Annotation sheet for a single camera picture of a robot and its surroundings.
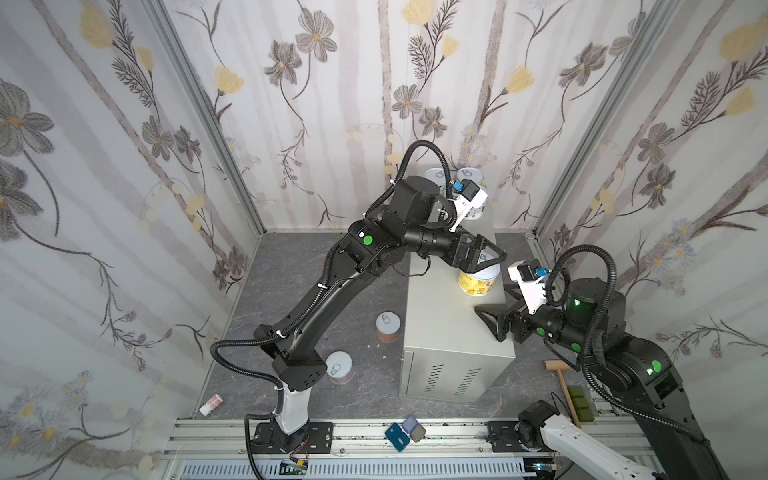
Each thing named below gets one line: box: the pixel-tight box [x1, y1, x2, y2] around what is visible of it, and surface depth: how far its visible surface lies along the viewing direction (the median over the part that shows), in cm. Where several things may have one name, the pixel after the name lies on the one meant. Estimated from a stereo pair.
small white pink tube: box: [199, 394, 224, 416], surface depth 80 cm
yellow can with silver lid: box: [458, 263, 501, 297], surface depth 60 cm
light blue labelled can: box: [425, 167, 447, 190], surface depth 81 cm
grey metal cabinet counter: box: [399, 253, 516, 403], surface depth 61 cm
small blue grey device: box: [384, 415, 427, 452], surface depth 76 cm
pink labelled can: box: [325, 350, 353, 385], surface depth 82 cm
